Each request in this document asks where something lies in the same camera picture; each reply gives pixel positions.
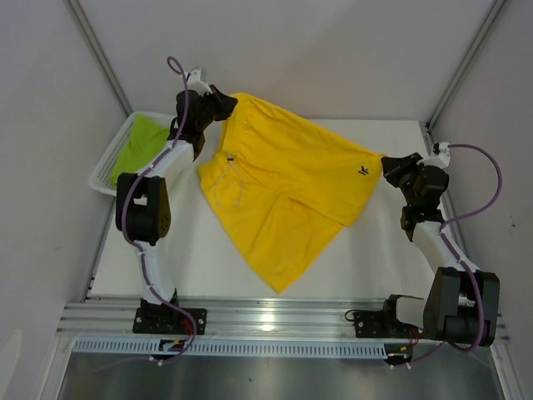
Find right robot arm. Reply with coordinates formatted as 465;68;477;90
380;153;500;352

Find left frame post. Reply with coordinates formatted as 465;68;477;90
63;0;133;116

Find green shorts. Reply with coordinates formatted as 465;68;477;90
110;114;169;187

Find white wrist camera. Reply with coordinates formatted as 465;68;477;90
430;142;451;168
186;67;212;96

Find aluminium mounting rail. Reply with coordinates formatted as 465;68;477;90
56;296;511;343

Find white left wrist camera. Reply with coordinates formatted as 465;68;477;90
186;67;212;96

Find white plastic basket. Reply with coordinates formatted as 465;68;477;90
87;112;172;197

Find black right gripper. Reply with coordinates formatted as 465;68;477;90
381;152;426;206

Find frame post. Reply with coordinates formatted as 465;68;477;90
63;0;133;116
425;0;510;133

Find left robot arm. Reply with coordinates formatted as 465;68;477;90
115;85;238;338

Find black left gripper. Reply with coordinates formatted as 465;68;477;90
197;86;238;133

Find right frame post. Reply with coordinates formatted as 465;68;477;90
425;0;510;133

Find yellow shorts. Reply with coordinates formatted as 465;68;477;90
197;92;382;293

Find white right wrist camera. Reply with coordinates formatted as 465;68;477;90
430;142;451;168

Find slotted cable duct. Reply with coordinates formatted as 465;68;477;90
72;337;387;359

